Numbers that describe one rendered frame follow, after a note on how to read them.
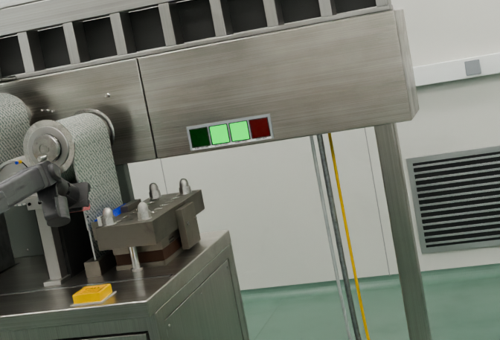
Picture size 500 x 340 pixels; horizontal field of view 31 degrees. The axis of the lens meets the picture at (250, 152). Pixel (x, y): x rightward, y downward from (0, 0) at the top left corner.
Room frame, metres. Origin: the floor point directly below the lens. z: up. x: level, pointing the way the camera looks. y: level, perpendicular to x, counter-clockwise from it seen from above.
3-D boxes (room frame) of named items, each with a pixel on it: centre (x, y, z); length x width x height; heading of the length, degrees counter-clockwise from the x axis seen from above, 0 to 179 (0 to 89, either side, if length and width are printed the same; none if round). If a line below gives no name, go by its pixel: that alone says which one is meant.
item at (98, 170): (2.45, 0.42, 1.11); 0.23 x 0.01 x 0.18; 164
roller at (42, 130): (2.47, 0.48, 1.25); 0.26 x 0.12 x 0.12; 164
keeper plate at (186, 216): (2.45, 0.20, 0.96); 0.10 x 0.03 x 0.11; 164
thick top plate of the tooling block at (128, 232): (2.46, 0.29, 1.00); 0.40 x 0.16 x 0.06; 164
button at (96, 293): (2.08, 0.42, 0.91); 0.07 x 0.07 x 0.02; 74
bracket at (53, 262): (2.32, 0.56, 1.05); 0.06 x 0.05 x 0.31; 164
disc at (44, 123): (2.35, 0.51, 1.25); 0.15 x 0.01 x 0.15; 74
